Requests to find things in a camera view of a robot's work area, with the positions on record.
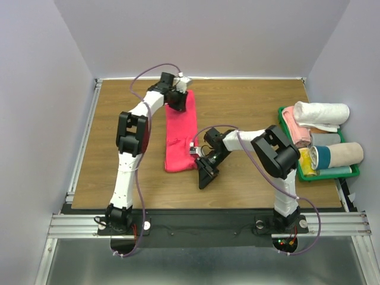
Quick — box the pink microfiber towel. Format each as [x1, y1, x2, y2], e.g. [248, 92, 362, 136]
[164, 90, 198, 173]

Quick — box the green plastic bin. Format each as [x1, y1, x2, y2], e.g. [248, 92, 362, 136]
[277, 106, 362, 182]

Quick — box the beige rolled towel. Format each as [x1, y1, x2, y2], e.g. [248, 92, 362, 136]
[309, 142, 364, 170]

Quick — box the white rolled towel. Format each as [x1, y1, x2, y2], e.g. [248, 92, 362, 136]
[293, 101, 350, 126]

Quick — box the purple cable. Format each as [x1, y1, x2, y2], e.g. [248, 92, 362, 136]
[189, 125, 321, 257]
[112, 63, 183, 258]

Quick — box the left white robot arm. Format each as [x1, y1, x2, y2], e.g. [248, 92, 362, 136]
[104, 72, 192, 234]

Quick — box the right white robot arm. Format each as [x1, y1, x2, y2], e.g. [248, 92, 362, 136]
[189, 125, 300, 233]

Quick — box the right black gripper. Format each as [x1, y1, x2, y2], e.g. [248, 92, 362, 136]
[195, 149, 230, 189]

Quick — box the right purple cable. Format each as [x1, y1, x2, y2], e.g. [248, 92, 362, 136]
[189, 125, 321, 257]

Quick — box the grey rolled towel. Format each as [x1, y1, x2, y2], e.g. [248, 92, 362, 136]
[311, 133, 341, 146]

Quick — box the teal rolled towel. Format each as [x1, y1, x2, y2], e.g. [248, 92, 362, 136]
[316, 166, 352, 176]

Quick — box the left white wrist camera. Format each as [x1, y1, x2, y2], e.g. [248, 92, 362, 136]
[173, 76, 192, 93]

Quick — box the yellow towel in bin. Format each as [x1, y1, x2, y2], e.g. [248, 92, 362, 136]
[299, 148, 317, 177]

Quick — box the aluminium frame rail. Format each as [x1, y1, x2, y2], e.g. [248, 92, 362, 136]
[47, 214, 98, 239]

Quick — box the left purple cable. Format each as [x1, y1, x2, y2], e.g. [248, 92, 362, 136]
[112, 63, 183, 258]

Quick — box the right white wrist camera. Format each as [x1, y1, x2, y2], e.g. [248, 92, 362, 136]
[189, 142, 204, 157]

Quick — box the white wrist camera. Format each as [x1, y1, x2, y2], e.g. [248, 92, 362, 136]
[173, 76, 192, 93]
[189, 142, 204, 157]

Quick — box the pink rolled towel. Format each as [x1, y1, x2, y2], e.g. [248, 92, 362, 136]
[281, 106, 311, 148]

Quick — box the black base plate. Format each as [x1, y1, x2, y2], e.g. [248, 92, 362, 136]
[61, 208, 309, 250]

